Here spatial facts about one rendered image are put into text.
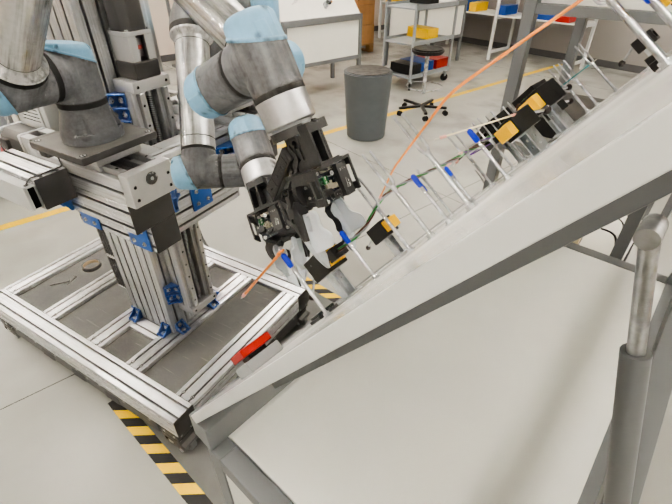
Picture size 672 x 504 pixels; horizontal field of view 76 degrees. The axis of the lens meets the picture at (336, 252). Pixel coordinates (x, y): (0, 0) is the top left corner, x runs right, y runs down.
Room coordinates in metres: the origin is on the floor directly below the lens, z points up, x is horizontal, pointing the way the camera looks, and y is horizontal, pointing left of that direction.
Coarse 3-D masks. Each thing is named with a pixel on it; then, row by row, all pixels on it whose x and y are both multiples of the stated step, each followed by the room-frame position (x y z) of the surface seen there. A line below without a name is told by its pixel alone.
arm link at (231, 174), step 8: (224, 160) 0.87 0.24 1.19; (232, 160) 0.87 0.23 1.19; (224, 168) 0.85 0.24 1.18; (232, 168) 0.86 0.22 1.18; (224, 176) 0.85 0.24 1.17; (232, 176) 0.85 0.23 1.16; (240, 176) 0.85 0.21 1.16; (224, 184) 0.85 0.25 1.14; (232, 184) 0.85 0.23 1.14; (240, 184) 0.86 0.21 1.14
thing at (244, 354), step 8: (264, 336) 0.41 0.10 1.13; (248, 344) 0.40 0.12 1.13; (256, 344) 0.40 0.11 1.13; (264, 344) 0.41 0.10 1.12; (240, 352) 0.38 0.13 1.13; (248, 352) 0.39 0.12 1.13; (256, 352) 0.40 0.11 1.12; (232, 360) 0.40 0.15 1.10; (240, 360) 0.39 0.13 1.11; (248, 360) 0.39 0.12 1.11
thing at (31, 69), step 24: (0, 0) 0.85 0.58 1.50; (24, 0) 0.85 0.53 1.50; (48, 0) 0.88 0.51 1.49; (0, 24) 0.87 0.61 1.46; (24, 24) 0.87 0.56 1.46; (48, 24) 0.92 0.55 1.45; (0, 48) 0.89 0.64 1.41; (24, 48) 0.89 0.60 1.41; (0, 72) 0.90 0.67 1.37; (24, 72) 0.92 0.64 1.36; (48, 72) 0.97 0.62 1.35; (0, 96) 0.90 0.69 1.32; (24, 96) 0.93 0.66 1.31; (48, 96) 0.99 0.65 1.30
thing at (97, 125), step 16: (64, 112) 1.04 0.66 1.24; (80, 112) 1.04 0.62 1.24; (96, 112) 1.06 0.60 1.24; (112, 112) 1.12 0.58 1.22; (64, 128) 1.04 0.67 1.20; (80, 128) 1.04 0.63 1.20; (96, 128) 1.04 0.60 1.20; (112, 128) 1.07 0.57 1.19; (80, 144) 1.02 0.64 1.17; (96, 144) 1.03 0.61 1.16
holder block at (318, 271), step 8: (328, 248) 0.57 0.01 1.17; (312, 256) 0.56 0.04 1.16; (304, 264) 0.57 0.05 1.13; (312, 264) 0.56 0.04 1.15; (320, 264) 0.55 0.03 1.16; (336, 264) 0.55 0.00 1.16; (312, 272) 0.56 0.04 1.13; (320, 272) 0.55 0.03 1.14; (328, 272) 0.53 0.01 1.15; (320, 280) 0.55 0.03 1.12
